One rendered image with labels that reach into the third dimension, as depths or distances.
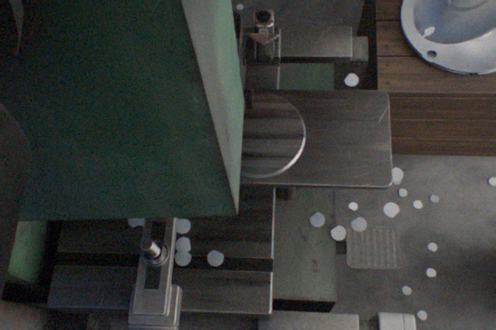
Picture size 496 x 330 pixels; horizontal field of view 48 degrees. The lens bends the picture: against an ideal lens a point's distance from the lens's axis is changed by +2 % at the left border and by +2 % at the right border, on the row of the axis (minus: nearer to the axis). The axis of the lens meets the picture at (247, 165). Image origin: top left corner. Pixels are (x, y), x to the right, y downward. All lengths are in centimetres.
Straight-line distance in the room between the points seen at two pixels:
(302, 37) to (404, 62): 40
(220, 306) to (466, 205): 98
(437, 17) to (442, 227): 55
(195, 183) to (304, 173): 39
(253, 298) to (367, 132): 27
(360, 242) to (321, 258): 52
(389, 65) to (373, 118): 56
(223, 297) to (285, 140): 22
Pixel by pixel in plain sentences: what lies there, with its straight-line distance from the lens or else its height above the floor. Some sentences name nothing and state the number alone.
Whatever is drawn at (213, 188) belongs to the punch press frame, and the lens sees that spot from 35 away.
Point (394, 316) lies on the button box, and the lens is 85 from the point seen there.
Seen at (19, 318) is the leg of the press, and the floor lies 65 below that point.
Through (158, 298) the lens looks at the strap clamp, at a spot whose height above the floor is 75.
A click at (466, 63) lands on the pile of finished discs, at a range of 134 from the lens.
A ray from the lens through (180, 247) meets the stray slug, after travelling 78.
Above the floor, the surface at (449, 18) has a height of 44.
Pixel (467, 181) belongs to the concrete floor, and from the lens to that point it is 162.
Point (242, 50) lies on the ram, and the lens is 60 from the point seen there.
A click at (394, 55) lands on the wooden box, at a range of 133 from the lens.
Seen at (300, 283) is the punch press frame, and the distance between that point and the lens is 82.
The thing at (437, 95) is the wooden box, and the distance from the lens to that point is 131.
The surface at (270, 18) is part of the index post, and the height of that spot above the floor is 79.
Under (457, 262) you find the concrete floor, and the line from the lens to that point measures 155.
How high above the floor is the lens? 145
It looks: 68 degrees down
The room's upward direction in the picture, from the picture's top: 9 degrees counter-clockwise
